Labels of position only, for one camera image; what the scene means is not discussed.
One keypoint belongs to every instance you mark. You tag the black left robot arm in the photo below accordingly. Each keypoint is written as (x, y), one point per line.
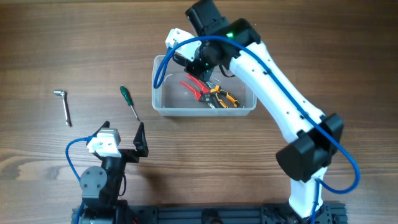
(103, 185)

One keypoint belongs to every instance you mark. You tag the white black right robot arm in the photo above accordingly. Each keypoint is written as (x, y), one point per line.
(312, 137)

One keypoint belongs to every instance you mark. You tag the green handled screwdriver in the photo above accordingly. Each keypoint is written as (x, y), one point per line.
(127, 96)

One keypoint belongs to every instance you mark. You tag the red handled wire stripper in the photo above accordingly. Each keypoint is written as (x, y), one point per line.
(201, 93)

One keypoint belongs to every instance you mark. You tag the silver L-shaped socket wrench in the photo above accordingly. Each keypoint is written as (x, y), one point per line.
(63, 94)

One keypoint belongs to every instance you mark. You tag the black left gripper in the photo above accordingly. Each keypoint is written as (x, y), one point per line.
(141, 147)

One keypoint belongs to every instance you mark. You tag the clear plastic container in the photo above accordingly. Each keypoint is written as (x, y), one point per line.
(173, 99)

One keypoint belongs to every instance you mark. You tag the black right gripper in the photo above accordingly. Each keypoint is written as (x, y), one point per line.
(194, 67)

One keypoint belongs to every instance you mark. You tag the orange black long-nose pliers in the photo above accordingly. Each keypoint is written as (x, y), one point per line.
(217, 92)

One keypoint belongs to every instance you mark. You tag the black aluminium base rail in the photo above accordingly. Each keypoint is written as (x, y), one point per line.
(328, 213)

